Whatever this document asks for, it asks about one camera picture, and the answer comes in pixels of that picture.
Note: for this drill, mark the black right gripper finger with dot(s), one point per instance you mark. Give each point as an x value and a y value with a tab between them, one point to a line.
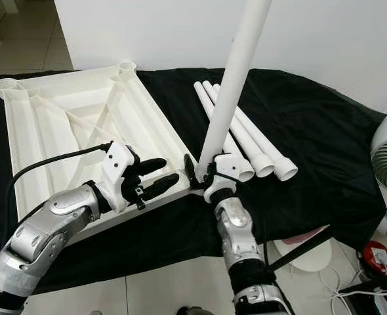
190	169

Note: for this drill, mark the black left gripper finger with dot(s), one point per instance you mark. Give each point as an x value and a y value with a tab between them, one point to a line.
162	186
151	165

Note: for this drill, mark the white plastic table leg tube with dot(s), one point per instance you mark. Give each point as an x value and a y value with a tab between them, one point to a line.
260	163
204	97
235	85
284	168

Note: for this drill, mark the white plastic children table top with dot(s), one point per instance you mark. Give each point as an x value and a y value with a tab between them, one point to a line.
62	125

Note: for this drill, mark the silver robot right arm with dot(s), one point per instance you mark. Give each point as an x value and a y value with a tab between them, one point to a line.
236	230

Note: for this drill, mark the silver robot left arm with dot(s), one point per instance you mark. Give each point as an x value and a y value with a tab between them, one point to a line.
49	226

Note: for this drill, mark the pink flat board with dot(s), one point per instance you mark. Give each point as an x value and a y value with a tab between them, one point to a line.
295	235

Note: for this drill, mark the black tablecloth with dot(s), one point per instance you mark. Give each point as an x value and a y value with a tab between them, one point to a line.
318	164

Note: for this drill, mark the white round stand base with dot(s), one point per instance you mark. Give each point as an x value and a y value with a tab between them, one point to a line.
311	260

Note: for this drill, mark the black robot right foot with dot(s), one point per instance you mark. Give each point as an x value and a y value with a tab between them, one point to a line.
193	312

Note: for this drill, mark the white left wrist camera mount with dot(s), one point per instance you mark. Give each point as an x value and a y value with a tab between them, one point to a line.
118	164

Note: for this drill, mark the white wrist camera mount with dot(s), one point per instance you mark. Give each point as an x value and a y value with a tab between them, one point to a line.
229	165
118	164

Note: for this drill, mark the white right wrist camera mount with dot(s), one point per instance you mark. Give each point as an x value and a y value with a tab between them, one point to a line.
229	165

